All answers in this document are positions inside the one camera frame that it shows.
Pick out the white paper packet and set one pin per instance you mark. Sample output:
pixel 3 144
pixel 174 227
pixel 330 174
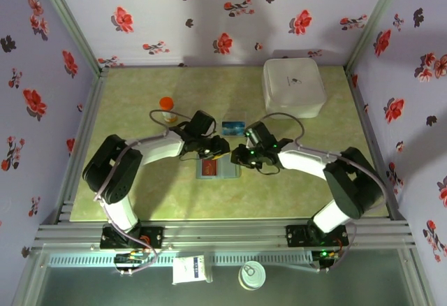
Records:
pixel 188 269

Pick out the clear plastic card case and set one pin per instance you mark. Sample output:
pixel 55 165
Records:
pixel 228 171

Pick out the white zip storage case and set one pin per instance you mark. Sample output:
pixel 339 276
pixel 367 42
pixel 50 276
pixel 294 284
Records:
pixel 293 86

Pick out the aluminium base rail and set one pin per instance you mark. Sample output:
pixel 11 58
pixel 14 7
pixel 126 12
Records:
pixel 223 232

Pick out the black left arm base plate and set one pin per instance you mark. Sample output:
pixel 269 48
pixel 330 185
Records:
pixel 153 236

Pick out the red credit card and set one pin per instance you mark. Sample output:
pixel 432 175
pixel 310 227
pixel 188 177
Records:
pixel 209 168

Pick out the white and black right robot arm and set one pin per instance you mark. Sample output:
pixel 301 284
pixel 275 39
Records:
pixel 304 161

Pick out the silver tin can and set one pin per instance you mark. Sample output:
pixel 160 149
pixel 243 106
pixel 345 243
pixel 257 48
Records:
pixel 252 275

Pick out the orange pill bottle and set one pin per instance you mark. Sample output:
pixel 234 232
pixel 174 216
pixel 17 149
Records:
pixel 168 105

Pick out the blue credit card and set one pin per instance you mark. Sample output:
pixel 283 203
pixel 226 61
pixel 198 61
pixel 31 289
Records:
pixel 233 128

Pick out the aluminium corner post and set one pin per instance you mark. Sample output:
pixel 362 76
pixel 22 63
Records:
pixel 377 9
pixel 66 16

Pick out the aluminium side rail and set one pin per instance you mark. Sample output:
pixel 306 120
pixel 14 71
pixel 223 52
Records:
pixel 92 100
pixel 363 110

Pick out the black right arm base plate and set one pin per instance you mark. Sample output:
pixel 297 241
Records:
pixel 297 236

